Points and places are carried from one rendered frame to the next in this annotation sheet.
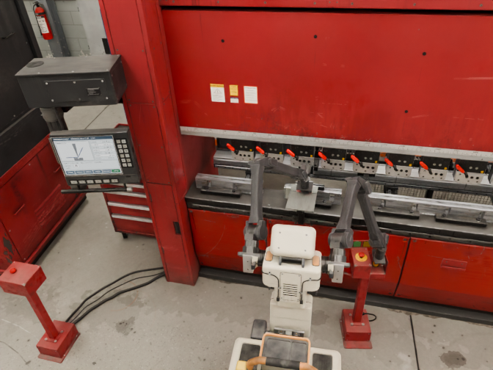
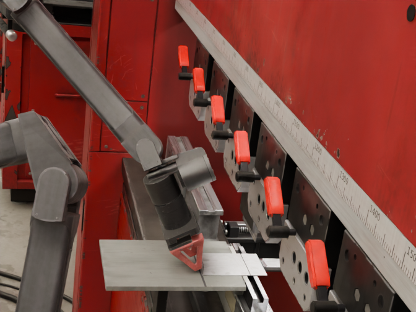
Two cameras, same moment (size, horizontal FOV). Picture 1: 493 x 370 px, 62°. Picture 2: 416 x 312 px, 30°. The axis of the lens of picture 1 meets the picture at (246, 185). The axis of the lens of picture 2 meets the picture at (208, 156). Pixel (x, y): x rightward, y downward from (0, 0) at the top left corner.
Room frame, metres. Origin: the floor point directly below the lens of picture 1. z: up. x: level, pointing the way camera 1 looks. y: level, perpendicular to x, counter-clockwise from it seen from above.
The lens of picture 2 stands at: (1.50, -1.54, 1.74)
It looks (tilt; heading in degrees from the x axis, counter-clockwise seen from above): 21 degrees down; 60
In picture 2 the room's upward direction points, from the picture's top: 7 degrees clockwise
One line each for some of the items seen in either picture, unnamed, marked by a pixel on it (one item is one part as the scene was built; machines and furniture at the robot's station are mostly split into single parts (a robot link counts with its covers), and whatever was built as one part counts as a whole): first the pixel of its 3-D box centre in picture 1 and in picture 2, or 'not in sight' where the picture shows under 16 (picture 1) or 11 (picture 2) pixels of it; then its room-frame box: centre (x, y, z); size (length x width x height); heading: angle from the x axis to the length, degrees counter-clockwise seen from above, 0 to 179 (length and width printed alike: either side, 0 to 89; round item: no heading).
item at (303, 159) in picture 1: (302, 153); (257, 140); (2.28, -0.38, 1.25); 0.15 x 0.09 x 0.17; 74
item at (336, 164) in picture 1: (334, 156); (288, 183); (2.22, -0.57, 1.25); 0.15 x 0.09 x 0.17; 74
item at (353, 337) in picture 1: (356, 328); not in sight; (1.75, -0.73, 0.06); 0.25 x 0.20 x 0.12; 175
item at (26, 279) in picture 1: (39, 310); not in sight; (1.79, 1.45, 0.41); 0.25 x 0.20 x 0.83; 164
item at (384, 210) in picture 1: (395, 212); not in sight; (2.05, -0.97, 0.89); 0.30 x 0.05 x 0.03; 74
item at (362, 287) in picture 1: (361, 296); not in sight; (1.78, -0.74, 0.39); 0.05 x 0.05 x 0.54; 85
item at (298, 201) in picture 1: (302, 197); (169, 264); (2.13, -0.36, 1.00); 0.26 x 0.18 x 0.01; 164
